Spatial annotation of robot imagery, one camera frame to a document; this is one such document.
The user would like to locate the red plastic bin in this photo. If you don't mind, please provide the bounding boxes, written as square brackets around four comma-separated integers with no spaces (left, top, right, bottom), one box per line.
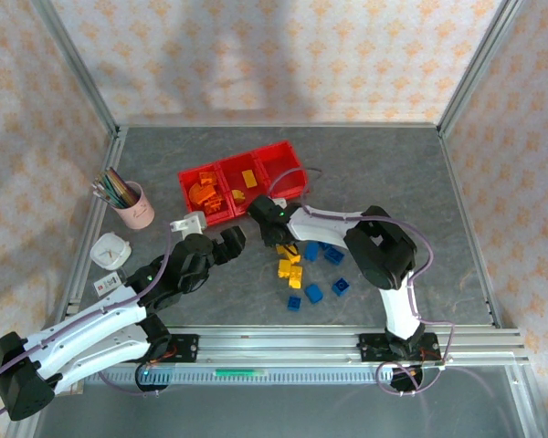
[177,162,234,227]
[215,152,270,215]
[254,140,311,202]

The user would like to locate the pink cup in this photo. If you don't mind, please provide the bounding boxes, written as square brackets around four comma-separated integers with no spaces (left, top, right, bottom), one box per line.
[113,181,156,230]

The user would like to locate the small white red label card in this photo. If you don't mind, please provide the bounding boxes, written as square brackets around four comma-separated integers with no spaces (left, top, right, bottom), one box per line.
[93,272,124,297]

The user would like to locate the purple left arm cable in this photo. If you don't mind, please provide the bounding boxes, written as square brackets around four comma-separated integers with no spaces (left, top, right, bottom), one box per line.
[0,223,174,425]

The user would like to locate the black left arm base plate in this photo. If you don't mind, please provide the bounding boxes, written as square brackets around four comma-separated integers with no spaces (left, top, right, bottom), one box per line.
[141,334,200,365]

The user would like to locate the aluminium table edge rail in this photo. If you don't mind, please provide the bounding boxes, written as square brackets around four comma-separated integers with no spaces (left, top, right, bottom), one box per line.
[437,130,506,328]
[62,128,129,323]
[113,120,442,130]

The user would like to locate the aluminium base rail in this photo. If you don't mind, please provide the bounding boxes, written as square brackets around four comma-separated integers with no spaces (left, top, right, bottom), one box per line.
[63,326,529,366]

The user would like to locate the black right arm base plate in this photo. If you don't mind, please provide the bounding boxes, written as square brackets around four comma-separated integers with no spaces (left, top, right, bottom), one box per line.
[356,332,442,365]

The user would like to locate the grey slotted cable duct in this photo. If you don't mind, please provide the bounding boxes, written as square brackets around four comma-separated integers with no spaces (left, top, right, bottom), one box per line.
[84,367,394,385]

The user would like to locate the aluminium frame post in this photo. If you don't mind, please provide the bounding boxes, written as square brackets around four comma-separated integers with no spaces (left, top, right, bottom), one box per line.
[437,0,525,134]
[30,0,121,134]

